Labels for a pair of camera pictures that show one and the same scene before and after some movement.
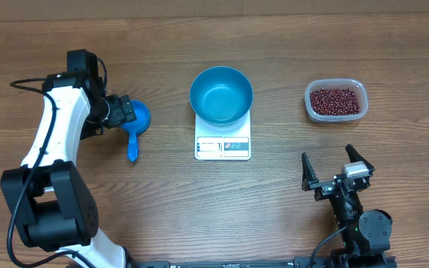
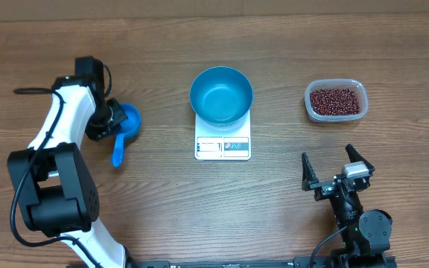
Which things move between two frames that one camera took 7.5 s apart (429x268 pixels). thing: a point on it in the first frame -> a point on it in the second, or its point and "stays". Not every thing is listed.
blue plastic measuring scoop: x=143 y=115 -> x=129 y=127
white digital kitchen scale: x=223 y=143 stays
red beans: x=334 y=101 stays
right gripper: x=325 y=187 stays
